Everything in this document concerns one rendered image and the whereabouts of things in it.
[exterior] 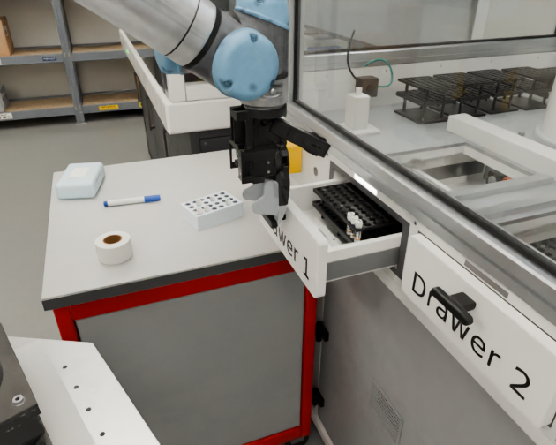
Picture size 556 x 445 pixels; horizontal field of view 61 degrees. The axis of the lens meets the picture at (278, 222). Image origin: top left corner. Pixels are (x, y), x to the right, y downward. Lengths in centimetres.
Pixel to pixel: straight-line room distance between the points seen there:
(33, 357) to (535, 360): 71
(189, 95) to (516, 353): 121
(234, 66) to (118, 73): 454
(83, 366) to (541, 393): 63
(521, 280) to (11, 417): 62
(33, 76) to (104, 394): 448
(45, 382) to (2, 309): 155
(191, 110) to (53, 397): 104
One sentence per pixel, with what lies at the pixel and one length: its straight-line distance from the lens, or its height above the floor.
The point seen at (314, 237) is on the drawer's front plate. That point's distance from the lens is 73.
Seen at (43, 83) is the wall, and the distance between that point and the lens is 509.
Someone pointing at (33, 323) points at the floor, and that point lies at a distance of 221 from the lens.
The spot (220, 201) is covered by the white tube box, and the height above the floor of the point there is 80.
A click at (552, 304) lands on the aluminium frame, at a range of 62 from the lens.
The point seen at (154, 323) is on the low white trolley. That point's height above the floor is 63.
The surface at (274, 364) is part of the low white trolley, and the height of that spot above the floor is 41.
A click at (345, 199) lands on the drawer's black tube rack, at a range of 91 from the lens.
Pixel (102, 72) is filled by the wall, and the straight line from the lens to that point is 505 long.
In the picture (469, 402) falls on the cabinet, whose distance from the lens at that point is 83.
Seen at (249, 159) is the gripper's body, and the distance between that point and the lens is 74.
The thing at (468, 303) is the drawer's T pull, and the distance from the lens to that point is 67.
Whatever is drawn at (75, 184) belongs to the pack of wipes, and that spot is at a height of 80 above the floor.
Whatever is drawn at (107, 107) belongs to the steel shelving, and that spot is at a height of 12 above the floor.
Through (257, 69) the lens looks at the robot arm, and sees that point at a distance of 54.
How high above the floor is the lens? 131
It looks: 30 degrees down
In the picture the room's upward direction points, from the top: straight up
